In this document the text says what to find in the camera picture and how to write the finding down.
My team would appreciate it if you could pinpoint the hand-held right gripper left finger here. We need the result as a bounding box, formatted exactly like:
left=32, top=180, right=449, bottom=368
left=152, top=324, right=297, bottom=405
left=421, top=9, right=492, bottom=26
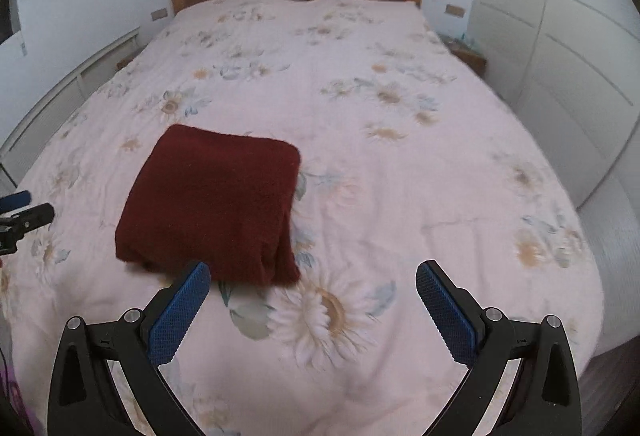
left=46, top=261, right=211, bottom=436

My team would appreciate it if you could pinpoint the white low wall cabinet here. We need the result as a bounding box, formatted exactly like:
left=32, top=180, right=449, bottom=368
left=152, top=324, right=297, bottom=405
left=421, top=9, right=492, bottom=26
left=0, top=27, right=142, bottom=189

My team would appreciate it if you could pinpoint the dark red knit sweater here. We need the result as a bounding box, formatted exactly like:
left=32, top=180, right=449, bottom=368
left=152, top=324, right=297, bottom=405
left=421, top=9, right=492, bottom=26
left=114, top=123, right=302, bottom=288

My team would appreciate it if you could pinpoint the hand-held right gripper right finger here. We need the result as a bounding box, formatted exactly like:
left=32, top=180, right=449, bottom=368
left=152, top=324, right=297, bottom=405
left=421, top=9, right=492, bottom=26
left=416, top=259, right=583, bottom=436

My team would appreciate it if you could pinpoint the pink floral bedspread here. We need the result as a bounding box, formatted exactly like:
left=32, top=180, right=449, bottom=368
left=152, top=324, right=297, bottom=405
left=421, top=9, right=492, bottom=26
left=0, top=0, right=608, bottom=436

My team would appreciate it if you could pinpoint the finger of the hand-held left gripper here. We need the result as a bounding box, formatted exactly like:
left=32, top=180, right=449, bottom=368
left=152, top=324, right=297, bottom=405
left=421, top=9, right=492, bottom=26
left=0, top=203, right=55, bottom=237
left=0, top=190, right=32, bottom=214

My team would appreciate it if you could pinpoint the purple cloth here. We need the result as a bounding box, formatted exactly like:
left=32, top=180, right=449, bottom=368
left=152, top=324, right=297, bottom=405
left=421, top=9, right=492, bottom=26
left=0, top=356, right=38, bottom=436

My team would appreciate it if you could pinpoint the white panelled wardrobe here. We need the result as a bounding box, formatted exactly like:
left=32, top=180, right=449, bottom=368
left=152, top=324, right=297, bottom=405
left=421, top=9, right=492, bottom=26
left=467, top=0, right=640, bottom=212

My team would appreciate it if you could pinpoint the wooden nightstand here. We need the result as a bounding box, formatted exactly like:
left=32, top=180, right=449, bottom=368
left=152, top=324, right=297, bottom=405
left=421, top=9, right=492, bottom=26
left=446, top=38, right=488, bottom=78

